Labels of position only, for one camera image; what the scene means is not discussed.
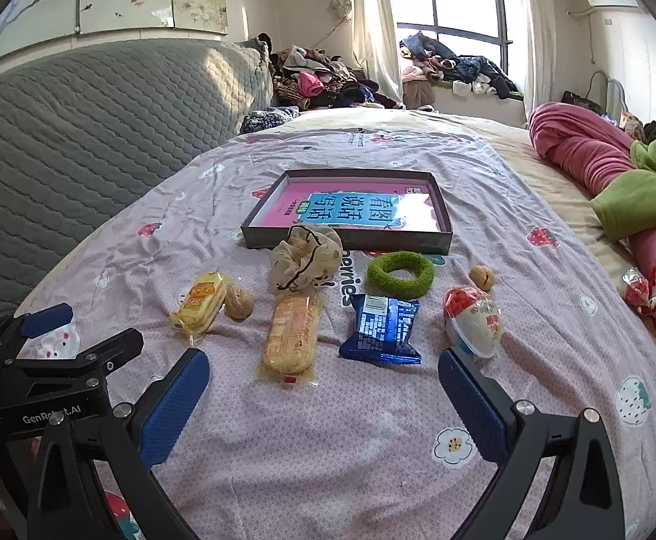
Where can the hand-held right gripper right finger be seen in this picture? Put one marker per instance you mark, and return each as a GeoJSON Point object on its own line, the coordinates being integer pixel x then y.
{"type": "Point", "coordinates": [471, 399]}

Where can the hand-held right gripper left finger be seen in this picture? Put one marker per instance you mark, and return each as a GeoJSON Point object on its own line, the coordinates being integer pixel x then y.
{"type": "Point", "coordinates": [173, 405]}

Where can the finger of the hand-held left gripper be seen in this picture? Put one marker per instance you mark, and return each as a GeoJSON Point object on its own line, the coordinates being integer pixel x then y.
{"type": "Point", "coordinates": [47, 319]}
{"type": "Point", "coordinates": [108, 349]}

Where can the red white snack packet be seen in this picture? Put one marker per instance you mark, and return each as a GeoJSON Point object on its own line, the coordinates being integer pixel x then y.
{"type": "Point", "coordinates": [474, 320]}

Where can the yellow rice cracker packet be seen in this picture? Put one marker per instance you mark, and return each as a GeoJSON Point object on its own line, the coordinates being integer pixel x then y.
{"type": "Point", "coordinates": [198, 304]}

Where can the blue snack packet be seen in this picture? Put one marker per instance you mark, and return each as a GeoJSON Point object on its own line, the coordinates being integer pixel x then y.
{"type": "Point", "coordinates": [381, 329]}

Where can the walnut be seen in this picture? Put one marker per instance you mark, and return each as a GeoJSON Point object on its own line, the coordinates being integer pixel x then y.
{"type": "Point", "coordinates": [482, 278]}
{"type": "Point", "coordinates": [239, 302]}

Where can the orange long cracker packet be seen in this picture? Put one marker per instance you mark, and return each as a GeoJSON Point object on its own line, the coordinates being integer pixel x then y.
{"type": "Point", "coordinates": [290, 337]}

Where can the grey cardboard tray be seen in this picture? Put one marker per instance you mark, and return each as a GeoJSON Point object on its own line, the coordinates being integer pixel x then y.
{"type": "Point", "coordinates": [395, 243]}

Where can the beige hair scrunchie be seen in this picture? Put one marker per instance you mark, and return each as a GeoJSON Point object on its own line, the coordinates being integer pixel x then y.
{"type": "Point", "coordinates": [305, 259]}

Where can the strawberry print bed sheet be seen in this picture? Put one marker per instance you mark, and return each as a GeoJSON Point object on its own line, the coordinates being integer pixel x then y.
{"type": "Point", "coordinates": [362, 433]}

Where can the red white candy wrapper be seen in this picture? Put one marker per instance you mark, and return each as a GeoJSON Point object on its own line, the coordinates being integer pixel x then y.
{"type": "Point", "coordinates": [634, 287]}

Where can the grey quilted headboard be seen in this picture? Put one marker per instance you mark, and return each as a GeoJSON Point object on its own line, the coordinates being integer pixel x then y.
{"type": "Point", "coordinates": [80, 124]}

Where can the pink book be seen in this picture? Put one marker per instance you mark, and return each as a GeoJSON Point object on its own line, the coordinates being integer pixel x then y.
{"type": "Point", "coordinates": [294, 202]}

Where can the green blanket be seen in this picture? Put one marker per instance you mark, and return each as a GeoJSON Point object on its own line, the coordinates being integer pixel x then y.
{"type": "Point", "coordinates": [631, 197]}

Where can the pink quilt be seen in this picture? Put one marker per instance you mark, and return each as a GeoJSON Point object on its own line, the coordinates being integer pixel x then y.
{"type": "Point", "coordinates": [575, 152]}

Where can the blue floral cloth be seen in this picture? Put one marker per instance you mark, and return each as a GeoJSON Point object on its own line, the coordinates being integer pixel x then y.
{"type": "Point", "coordinates": [269, 119]}

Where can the black bag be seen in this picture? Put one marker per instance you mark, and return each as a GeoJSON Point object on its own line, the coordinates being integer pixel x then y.
{"type": "Point", "coordinates": [581, 101]}

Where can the pile of windowsill clothes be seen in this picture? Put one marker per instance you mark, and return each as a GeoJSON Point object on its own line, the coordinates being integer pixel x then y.
{"type": "Point", "coordinates": [463, 70]}

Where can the pile of dark clothes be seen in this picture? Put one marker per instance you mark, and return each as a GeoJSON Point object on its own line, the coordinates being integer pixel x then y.
{"type": "Point", "coordinates": [328, 79]}

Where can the narrow white curtain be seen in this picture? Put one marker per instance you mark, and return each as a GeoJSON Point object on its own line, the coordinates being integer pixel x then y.
{"type": "Point", "coordinates": [536, 39]}

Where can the wide white curtain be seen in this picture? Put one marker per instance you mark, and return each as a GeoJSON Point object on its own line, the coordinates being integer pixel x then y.
{"type": "Point", "coordinates": [370, 22]}

